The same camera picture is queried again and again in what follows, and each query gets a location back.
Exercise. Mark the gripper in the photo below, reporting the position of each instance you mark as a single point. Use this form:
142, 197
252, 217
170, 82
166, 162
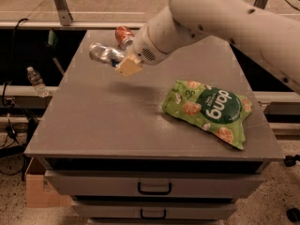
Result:
144, 46

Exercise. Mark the silver blue redbull can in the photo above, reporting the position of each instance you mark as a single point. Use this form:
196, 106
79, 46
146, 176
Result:
105, 54

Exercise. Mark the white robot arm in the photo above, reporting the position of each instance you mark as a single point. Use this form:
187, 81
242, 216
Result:
270, 40

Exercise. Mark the red coke can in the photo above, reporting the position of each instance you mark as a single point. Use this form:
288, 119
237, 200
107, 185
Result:
124, 36

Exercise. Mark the grey drawer cabinet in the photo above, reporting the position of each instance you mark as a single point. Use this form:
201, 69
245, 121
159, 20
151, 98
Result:
103, 133

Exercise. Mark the clear plastic water bottle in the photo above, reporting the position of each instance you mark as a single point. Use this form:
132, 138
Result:
35, 79

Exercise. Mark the green dang chips bag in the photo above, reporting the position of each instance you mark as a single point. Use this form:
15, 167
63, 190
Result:
211, 109

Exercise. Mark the cardboard box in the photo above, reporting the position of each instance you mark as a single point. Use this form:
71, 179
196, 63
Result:
39, 192

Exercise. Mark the black chair caster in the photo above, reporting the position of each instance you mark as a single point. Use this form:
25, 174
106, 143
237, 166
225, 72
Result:
293, 214

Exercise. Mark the left metal railing bracket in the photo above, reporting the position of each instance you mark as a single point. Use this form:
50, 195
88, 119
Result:
64, 15

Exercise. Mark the green handled tool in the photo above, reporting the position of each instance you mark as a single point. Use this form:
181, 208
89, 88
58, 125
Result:
51, 46

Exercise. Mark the top drawer black handle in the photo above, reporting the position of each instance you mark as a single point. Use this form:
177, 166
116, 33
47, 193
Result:
154, 190

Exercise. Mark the drawer black handle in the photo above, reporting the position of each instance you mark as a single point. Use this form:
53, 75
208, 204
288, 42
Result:
154, 190
153, 214

